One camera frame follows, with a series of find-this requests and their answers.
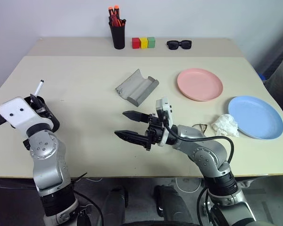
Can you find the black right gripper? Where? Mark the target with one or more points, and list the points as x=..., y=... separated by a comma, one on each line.
x=155, y=134

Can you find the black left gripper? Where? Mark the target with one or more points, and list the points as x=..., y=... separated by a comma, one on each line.
x=43, y=110

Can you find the white marker black cap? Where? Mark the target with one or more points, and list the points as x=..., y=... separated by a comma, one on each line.
x=39, y=87

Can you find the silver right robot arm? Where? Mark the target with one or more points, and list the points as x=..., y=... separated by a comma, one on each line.
x=210, y=157

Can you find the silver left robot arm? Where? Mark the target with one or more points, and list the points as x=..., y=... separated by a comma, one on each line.
x=47, y=164

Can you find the grey open glasses case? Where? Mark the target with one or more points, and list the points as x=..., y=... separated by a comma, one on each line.
x=138, y=88

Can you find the black tool holder cup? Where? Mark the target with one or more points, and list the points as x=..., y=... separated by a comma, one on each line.
x=118, y=36

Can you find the pink plate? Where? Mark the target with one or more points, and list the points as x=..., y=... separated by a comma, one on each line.
x=199, y=83

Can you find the dark rounded shape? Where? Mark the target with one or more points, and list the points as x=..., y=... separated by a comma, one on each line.
x=172, y=202
x=115, y=202

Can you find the red cube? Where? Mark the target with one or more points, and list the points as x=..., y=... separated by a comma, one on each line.
x=136, y=43

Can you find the yellow cube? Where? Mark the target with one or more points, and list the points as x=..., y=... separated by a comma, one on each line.
x=143, y=43

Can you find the green cube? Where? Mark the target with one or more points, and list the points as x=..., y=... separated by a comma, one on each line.
x=151, y=42

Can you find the crumpled white tissue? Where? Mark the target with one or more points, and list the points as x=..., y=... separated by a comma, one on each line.
x=226, y=126

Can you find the black sunglasses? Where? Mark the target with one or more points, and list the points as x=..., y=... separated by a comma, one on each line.
x=179, y=44

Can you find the small black orange tool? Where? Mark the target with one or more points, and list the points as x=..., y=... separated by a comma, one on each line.
x=123, y=21

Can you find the orange tipped black tool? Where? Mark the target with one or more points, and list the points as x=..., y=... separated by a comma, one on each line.
x=110, y=11
x=117, y=10

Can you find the blue plate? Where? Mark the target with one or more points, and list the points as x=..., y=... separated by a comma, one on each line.
x=257, y=117

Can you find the small blue object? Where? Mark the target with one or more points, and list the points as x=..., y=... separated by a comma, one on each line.
x=262, y=77

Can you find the bystander in grey clothing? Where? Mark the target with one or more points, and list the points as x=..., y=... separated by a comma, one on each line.
x=280, y=77

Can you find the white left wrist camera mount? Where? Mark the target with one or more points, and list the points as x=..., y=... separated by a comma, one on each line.
x=26, y=117

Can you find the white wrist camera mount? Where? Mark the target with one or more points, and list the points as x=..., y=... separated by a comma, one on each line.
x=26, y=117
x=165, y=110

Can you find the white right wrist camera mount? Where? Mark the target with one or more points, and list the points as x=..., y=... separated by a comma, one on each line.
x=165, y=110

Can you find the brown frame glasses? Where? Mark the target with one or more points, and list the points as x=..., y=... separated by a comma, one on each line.
x=204, y=128

